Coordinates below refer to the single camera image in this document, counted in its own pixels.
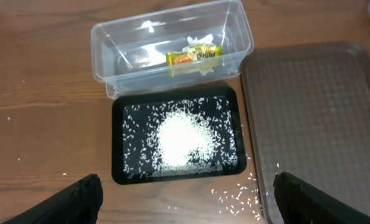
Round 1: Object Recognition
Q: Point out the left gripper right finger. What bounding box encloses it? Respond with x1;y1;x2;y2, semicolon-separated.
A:
273;172;370;224

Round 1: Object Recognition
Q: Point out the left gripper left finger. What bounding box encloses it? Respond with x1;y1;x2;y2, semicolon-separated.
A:
5;174;103;224

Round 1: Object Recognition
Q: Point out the yellow snack wrapper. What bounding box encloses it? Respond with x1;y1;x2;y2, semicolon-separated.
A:
166;45;223;65

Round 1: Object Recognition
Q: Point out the white tissue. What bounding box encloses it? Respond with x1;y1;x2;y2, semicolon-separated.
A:
182;34;215;51

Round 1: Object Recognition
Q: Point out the brown serving tray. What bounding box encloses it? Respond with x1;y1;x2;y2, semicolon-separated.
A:
241;42;370;223

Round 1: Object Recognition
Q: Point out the black tray bin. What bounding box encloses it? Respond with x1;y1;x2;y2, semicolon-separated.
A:
111;86;247;185

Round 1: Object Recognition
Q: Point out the pile of white rice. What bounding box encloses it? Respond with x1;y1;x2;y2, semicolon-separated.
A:
157;110;219;170

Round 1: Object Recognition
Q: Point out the clear plastic bin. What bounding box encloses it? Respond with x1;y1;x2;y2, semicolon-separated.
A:
91;1;255;99

